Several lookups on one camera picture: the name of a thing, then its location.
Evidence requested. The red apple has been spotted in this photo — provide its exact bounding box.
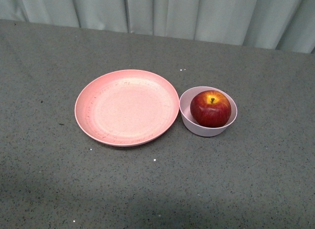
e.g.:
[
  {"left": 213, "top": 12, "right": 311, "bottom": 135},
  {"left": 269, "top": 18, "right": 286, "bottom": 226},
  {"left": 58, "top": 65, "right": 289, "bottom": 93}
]
[{"left": 190, "top": 90, "right": 231, "bottom": 128}]

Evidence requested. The pink plate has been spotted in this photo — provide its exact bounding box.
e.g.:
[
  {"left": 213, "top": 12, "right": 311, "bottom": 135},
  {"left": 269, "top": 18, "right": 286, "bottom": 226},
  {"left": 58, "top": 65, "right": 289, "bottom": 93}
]
[{"left": 74, "top": 69, "right": 179, "bottom": 147}]

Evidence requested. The light pink bowl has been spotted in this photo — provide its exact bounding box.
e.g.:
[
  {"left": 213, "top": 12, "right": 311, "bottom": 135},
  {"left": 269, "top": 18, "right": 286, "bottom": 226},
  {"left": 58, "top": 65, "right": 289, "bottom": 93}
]
[{"left": 179, "top": 86, "right": 238, "bottom": 137}]

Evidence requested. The white curtain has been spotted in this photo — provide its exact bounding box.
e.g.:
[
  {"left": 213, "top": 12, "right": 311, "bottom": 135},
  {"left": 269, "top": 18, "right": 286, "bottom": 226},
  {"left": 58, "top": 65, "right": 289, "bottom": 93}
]
[{"left": 0, "top": 0, "right": 315, "bottom": 53}]

